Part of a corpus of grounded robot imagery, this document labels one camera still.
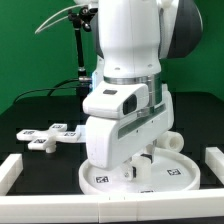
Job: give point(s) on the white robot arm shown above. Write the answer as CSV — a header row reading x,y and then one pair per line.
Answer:
x,y
135,35

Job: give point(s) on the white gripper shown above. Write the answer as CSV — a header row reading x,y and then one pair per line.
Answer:
x,y
109,142

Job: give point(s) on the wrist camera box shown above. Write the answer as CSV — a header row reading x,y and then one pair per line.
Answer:
x,y
116,101

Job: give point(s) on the white left fence bar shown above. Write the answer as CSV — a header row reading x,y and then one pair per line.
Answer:
x,y
10,170

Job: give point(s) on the white front fence bar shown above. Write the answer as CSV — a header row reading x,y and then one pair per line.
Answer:
x,y
107,208

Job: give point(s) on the white fence bar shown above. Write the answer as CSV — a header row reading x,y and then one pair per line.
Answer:
x,y
107,208
10,170
214,158

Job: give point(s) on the white marker sheet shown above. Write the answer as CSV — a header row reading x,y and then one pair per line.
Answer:
x,y
81,133

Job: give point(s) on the white cross-shaped table base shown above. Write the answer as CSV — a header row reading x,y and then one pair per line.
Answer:
x,y
46,140

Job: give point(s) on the white right fence bar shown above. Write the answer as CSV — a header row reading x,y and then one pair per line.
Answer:
x,y
214,158

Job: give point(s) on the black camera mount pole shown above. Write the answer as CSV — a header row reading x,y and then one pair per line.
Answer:
x,y
81,21

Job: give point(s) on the white round table top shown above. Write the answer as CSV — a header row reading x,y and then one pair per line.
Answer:
x,y
169,171

